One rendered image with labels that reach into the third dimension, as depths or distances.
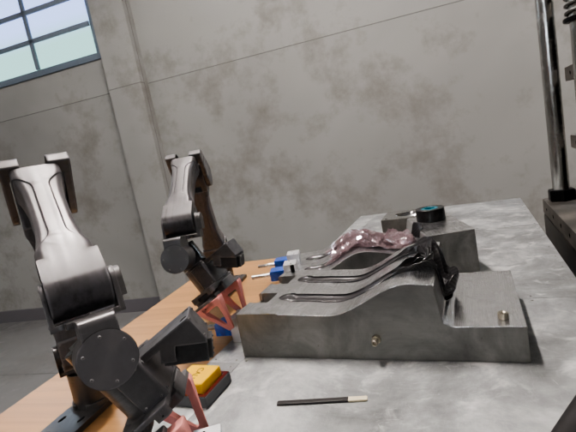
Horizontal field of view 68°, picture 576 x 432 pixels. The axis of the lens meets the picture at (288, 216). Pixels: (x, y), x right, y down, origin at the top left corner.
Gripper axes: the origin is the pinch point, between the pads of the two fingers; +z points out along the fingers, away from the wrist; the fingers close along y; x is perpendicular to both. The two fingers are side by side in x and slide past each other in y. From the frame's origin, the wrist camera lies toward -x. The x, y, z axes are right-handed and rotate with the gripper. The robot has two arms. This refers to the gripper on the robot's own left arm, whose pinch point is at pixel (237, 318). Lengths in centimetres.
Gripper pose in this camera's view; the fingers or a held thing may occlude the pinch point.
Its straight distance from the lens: 97.4
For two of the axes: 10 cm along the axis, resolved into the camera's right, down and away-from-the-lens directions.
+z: 6.2, 7.8, -0.2
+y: 2.8, -2.0, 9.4
